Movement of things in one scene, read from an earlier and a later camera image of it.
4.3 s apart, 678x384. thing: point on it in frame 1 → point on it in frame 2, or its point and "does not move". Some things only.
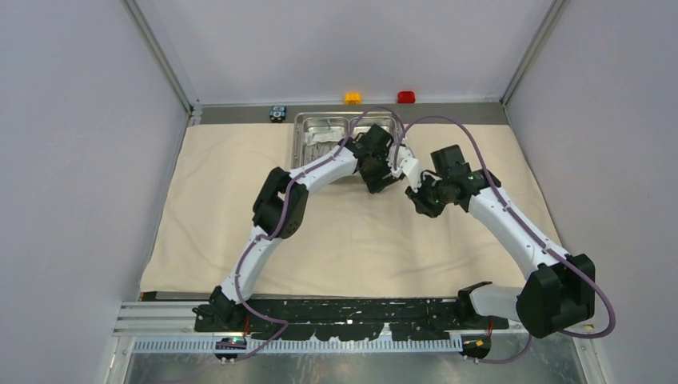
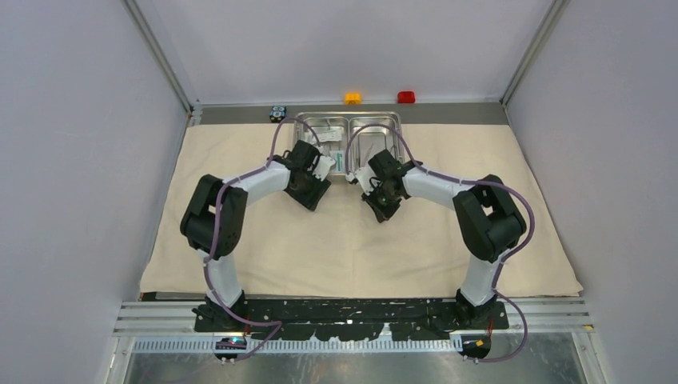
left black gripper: x=376 y=184 → x=310 y=200
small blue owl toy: x=277 y=114 does not move
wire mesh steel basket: x=313 y=133 does not move
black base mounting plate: x=349 y=319 does not move
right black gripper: x=421 y=206 → x=382 y=214
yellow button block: x=352 y=98 does not move
